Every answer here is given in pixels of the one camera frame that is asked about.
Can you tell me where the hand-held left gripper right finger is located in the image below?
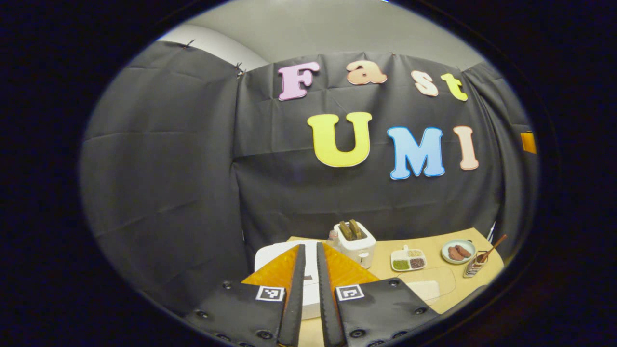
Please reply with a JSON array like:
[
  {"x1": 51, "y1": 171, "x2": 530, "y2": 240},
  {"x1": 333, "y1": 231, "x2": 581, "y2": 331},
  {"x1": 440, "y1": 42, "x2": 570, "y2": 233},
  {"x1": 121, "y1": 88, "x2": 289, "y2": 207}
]
[{"x1": 316, "y1": 242, "x2": 440, "y2": 347}]

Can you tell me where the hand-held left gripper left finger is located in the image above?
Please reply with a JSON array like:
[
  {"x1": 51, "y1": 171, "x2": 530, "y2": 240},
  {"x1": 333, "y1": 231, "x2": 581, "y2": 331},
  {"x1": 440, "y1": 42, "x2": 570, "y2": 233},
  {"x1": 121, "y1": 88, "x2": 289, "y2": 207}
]
[{"x1": 186, "y1": 243, "x2": 307, "y2": 347}]

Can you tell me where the white rice cooker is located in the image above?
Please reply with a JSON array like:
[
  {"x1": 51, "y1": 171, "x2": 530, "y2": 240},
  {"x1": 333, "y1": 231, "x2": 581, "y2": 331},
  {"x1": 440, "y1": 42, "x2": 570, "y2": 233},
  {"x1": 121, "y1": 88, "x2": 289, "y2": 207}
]
[{"x1": 254, "y1": 240, "x2": 335, "y2": 320}]

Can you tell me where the clear box of white rice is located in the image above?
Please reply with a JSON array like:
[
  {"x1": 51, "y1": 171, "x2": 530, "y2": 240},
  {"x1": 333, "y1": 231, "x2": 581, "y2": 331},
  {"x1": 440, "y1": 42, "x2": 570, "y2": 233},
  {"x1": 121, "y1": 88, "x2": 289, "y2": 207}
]
[{"x1": 395, "y1": 267, "x2": 456, "y2": 303}]

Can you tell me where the brown wooden spoon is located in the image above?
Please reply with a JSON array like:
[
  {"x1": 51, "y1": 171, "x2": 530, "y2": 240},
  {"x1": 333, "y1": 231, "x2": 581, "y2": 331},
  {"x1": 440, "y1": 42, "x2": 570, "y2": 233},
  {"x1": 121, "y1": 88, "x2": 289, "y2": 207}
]
[{"x1": 475, "y1": 234, "x2": 508, "y2": 265}]

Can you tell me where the metal wire chopstick holder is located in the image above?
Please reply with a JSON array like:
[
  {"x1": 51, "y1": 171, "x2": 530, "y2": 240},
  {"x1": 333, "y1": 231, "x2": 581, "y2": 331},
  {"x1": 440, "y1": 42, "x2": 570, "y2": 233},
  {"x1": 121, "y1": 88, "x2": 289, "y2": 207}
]
[{"x1": 464, "y1": 253, "x2": 488, "y2": 279}]

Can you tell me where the white toaster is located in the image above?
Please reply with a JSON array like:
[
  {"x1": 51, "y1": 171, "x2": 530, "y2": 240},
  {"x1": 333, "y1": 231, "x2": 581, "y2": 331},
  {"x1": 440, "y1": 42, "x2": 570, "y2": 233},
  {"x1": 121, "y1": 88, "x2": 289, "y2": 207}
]
[{"x1": 333, "y1": 219, "x2": 376, "y2": 269}]

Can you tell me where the white divided dish of beans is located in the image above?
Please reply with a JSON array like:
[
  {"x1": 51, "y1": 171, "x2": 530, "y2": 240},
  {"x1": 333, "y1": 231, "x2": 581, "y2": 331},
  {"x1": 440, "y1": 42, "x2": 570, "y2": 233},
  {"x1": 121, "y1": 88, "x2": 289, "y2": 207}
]
[{"x1": 390, "y1": 245, "x2": 428, "y2": 272}]

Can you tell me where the pale green plate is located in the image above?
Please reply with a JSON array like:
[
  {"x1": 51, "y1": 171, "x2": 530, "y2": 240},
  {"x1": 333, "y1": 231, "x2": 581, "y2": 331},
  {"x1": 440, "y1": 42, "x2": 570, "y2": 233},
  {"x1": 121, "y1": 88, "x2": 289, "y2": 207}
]
[{"x1": 441, "y1": 239, "x2": 477, "y2": 265}]

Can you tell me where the black backdrop cloth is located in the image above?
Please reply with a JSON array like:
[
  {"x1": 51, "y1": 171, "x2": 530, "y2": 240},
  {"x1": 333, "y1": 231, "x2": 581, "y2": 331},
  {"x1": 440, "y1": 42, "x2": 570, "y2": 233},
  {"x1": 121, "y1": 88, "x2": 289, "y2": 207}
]
[{"x1": 80, "y1": 41, "x2": 538, "y2": 319}]

